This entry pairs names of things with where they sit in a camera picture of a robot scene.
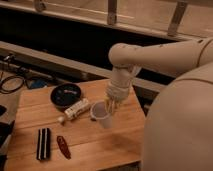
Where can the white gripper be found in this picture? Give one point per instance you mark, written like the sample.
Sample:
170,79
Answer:
119,86

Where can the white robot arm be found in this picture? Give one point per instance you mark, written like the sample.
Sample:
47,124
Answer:
178,131

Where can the black ceramic bowl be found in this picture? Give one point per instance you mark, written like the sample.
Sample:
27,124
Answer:
65,95

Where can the small white cube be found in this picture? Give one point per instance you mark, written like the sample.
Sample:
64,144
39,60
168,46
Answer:
61,119

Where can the dark red oval object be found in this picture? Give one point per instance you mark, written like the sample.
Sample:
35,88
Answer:
63,147

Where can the blue device on floor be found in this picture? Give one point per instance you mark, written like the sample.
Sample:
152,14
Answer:
37,83

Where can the wooden table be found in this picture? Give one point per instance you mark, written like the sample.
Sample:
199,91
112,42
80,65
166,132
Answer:
92,147

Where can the black white striped block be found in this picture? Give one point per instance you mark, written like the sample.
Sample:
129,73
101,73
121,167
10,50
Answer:
43,144

